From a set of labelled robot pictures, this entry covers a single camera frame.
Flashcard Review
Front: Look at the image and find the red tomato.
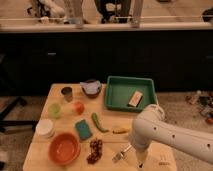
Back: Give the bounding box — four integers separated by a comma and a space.
74, 102, 85, 115

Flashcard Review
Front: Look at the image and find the teal sponge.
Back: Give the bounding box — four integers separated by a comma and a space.
75, 120, 93, 141

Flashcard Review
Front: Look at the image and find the green plastic tray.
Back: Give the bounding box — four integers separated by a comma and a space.
105, 76, 157, 113

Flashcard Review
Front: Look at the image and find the dark metal cup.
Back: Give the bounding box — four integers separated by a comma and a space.
61, 87, 73, 102

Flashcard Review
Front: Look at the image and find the orange bowl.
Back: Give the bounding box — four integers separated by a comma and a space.
48, 133, 81, 166

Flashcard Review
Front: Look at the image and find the light blue cloth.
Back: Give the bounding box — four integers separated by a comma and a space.
80, 81, 101, 95

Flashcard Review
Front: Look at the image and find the green plastic cup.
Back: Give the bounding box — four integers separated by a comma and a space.
48, 103, 61, 119

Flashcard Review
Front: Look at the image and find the silver metal fork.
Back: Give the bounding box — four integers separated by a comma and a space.
112, 145, 131, 163

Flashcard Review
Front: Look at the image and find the dark red bowl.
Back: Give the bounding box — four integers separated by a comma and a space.
80, 79, 102, 98

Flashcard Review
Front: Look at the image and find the yellow banana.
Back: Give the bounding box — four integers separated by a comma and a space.
113, 127, 130, 134

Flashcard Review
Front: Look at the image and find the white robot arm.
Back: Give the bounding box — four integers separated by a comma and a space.
128, 104, 213, 164

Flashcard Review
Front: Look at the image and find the green chili pepper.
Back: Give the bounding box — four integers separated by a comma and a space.
91, 113, 109, 133

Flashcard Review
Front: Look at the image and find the black office chair base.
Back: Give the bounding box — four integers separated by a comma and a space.
0, 96, 38, 134

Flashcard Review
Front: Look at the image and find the small cardboard box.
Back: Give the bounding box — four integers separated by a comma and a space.
128, 91, 143, 107

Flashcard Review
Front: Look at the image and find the bunch of dark grapes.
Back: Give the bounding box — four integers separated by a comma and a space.
87, 139, 103, 164

